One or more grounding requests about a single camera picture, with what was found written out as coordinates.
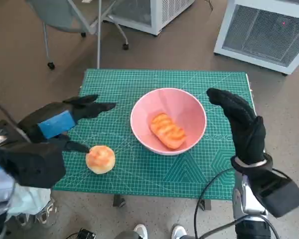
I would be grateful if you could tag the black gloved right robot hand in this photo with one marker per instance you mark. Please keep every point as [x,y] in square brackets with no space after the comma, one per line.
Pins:
[249,134]

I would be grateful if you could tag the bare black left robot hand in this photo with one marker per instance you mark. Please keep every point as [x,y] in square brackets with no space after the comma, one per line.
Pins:
[54,124]

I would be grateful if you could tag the round toy bread bun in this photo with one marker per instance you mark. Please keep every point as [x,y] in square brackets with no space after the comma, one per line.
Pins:
[100,159]

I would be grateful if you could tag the long orange toy bread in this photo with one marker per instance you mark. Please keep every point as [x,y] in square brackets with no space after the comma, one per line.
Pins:
[168,130]

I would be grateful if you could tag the pink bowl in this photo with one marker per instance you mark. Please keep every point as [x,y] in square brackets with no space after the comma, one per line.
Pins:
[144,117]

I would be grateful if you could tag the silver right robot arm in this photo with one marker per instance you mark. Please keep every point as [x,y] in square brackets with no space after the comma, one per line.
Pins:
[246,201]

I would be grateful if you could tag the person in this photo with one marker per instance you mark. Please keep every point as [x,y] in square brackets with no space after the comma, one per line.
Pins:
[27,199]

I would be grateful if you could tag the thin grey metal pole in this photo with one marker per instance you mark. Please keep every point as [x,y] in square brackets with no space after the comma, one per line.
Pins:
[99,37]

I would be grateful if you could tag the green cutting mat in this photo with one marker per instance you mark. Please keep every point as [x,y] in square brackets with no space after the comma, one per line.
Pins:
[144,174]

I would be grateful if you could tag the white mesh cabinet red light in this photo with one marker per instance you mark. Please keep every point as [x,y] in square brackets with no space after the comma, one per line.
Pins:
[261,32]

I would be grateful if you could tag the grey office chair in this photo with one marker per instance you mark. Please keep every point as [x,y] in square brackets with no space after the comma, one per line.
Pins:
[62,17]

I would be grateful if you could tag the small black floor device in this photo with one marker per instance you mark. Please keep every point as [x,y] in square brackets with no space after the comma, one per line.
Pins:
[86,234]

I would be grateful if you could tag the white shoe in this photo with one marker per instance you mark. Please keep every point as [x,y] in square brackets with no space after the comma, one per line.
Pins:
[179,232]
[140,231]

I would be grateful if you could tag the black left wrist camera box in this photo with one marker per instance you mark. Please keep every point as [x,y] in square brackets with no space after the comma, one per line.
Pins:
[32,164]

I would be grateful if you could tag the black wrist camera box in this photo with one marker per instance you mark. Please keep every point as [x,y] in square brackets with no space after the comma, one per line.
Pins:
[32,164]
[279,196]

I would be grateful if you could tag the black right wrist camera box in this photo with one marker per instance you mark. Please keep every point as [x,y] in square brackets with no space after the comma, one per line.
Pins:
[279,196]

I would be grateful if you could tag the black table bracket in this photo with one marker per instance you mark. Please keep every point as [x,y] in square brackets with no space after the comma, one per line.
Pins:
[205,205]
[119,201]

